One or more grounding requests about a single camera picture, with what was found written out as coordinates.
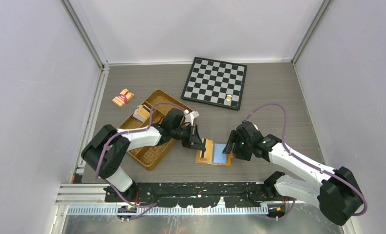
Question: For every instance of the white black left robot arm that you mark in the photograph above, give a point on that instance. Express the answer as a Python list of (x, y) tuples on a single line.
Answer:
[(106, 150)]

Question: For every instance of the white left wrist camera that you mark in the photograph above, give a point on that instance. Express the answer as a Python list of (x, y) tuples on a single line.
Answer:
[(190, 116)]

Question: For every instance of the black white chessboard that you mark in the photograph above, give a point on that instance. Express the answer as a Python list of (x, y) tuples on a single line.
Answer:
[(209, 81)]

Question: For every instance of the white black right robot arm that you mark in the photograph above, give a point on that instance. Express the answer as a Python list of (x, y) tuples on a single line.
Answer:
[(335, 192)]

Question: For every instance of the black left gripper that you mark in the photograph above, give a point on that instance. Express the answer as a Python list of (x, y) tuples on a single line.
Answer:
[(193, 139)]

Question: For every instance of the orange leather card holder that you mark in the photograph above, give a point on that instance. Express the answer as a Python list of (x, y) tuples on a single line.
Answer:
[(218, 158)]

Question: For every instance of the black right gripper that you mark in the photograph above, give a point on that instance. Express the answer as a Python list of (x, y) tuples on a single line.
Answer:
[(235, 138)]

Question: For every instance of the white credit card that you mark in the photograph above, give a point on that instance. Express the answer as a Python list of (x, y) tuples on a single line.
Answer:
[(141, 113)]

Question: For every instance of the aluminium slotted rail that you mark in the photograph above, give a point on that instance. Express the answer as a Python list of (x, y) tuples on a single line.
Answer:
[(132, 211)]

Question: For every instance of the red playing card box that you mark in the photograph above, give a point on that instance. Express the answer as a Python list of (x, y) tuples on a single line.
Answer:
[(123, 98)]

